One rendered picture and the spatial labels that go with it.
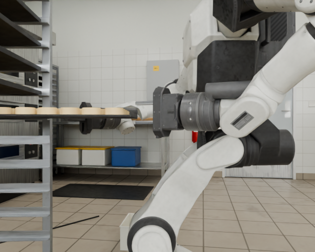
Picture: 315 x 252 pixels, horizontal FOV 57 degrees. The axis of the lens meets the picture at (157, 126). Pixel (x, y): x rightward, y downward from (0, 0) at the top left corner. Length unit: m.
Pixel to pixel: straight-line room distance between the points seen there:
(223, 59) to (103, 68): 4.33
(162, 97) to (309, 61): 0.32
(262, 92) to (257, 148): 0.37
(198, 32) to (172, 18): 4.21
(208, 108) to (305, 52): 0.21
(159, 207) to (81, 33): 4.68
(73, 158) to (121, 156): 0.73
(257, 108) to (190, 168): 0.35
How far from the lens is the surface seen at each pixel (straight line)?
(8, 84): 0.95
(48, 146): 1.18
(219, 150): 0.85
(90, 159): 4.42
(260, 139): 0.91
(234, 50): 0.85
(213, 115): 0.62
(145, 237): 0.87
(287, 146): 0.95
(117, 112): 0.73
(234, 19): 0.74
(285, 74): 0.56
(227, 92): 0.61
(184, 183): 0.87
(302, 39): 0.54
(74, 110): 0.76
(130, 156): 4.24
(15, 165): 1.23
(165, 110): 0.68
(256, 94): 0.56
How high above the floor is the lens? 0.84
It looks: level
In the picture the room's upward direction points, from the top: straight up
